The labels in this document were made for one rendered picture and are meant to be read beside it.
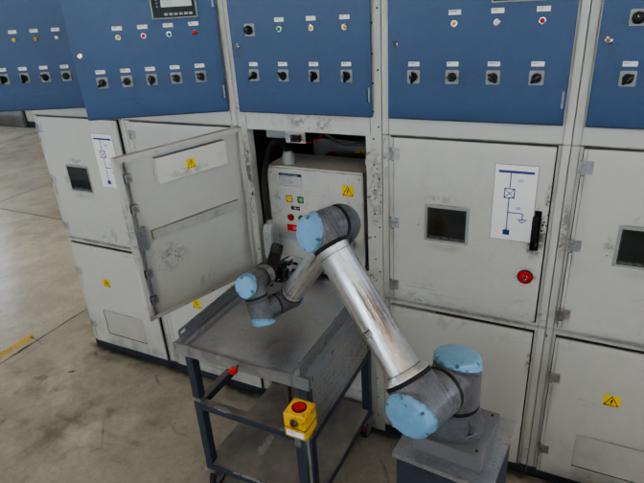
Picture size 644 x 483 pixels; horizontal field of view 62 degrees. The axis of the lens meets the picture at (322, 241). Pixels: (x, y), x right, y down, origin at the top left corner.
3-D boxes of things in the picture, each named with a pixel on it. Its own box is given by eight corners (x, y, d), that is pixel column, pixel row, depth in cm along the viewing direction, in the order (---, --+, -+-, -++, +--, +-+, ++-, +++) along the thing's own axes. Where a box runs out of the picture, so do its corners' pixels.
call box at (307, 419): (306, 443, 173) (304, 418, 169) (285, 435, 177) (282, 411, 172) (317, 425, 180) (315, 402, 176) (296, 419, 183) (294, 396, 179)
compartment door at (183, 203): (143, 316, 241) (105, 156, 210) (252, 264, 281) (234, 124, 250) (150, 322, 237) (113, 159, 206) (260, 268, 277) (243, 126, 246)
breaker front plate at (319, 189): (363, 272, 252) (361, 175, 232) (275, 257, 272) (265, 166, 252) (364, 271, 253) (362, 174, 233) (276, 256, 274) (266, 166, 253)
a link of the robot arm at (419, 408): (471, 409, 157) (341, 194, 169) (436, 440, 146) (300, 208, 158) (436, 419, 168) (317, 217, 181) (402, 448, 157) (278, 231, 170)
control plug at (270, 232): (273, 260, 260) (270, 226, 253) (264, 258, 262) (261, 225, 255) (282, 253, 266) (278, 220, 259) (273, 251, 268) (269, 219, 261)
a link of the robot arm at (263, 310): (285, 318, 212) (275, 289, 210) (262, 331, 204) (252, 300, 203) (271, 318, 219) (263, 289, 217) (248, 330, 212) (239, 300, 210)
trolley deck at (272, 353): (309, 392, 197) (308, 379, 194) (176, 354, 223) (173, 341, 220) (375, 301, 251) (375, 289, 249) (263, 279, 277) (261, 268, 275)
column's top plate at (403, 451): (516, 425, 184) (517, 421, 183) (491, 495, 160) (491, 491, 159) (426, 397, 200) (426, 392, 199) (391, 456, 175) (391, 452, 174)
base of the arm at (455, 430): (490, 414, 180) (492, 388, 176) (477, 451, 165) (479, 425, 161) (434, 399, 189) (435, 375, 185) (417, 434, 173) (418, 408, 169)
